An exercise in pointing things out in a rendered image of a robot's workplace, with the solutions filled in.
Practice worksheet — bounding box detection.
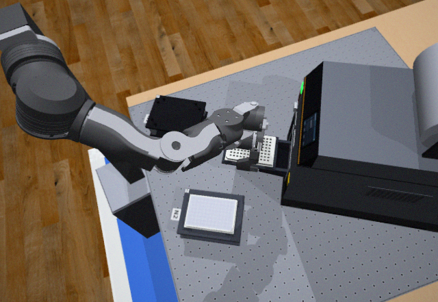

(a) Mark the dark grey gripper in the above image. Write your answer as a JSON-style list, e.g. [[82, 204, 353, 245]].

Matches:
[[236, 130, 265, 172]]

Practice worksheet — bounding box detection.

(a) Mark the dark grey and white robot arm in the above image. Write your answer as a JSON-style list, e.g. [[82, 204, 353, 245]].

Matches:
[[0, 25, 268, 175]]

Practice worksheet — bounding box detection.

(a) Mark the grey cylinder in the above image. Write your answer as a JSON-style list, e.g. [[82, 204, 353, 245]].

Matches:
[[413, 42, 438, 148]]

